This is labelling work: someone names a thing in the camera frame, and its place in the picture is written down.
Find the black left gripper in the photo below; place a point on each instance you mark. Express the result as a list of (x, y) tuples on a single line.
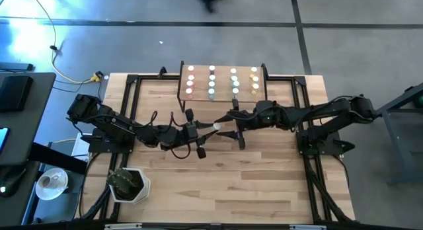
[(190, 134)]

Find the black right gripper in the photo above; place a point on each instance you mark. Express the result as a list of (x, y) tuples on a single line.
[(261, 116)]

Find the yellow pill bottle white cap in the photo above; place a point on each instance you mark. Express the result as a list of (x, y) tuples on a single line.
[(255, 86), (255, 78), (217, 126), (253, 69)]

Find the teal pill bottle white cap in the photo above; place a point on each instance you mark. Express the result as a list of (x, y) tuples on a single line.
[(235, 90), (236, 83), (233, 70), (234, 78)]

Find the blue pill bottle white cap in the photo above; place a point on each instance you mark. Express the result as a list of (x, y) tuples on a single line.
[(211, 77), (211, 91), (211, 84)]

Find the red pill bottle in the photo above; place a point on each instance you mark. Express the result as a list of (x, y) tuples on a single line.
[(211, 68)]

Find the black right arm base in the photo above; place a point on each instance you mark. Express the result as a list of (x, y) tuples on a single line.
[(330, 149)]

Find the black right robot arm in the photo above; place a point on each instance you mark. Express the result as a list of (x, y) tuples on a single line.
[(330, 114)]

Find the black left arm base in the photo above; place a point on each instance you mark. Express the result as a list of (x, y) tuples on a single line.
[(99, 146)]

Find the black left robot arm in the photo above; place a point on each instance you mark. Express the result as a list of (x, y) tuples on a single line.
[(115, 122)]

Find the white hexagonal planter pot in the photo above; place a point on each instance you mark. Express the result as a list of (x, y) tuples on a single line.
[(143, 190)]

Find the green cactus plant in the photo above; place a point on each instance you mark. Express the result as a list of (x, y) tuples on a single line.
[(120, 182)]

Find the silver table clamp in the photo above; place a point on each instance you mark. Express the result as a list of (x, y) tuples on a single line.
[(307, 227), (122, 226)]

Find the white paper sheet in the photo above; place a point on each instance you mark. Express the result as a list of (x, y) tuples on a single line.
[(79, 147)]

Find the black desk support beam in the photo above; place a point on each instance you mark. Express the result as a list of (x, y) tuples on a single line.
[(56, 157)]

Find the white cup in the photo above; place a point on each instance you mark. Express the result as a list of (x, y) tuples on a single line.
[(44, 182)]

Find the black office desk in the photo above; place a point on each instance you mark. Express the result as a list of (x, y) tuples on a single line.
[(33, 124)]

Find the black box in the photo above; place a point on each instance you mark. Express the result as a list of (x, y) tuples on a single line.
[(15, 92)]

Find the black desk foot bar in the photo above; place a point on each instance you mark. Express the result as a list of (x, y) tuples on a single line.
[(16, 66)]

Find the smartphone with lit screen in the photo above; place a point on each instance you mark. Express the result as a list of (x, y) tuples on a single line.
[(3, 140)]

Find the black computer mouse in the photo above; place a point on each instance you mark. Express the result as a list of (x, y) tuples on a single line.
[(10, 183)]

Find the wooden shelf black metal frame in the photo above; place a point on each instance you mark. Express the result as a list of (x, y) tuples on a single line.
[(223, 96)]

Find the black aluminium table frame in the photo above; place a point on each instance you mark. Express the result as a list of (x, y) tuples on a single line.
[(132, 79)]

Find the grey metal desk frame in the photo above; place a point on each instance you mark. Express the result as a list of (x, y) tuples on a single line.
[(393, 144)]

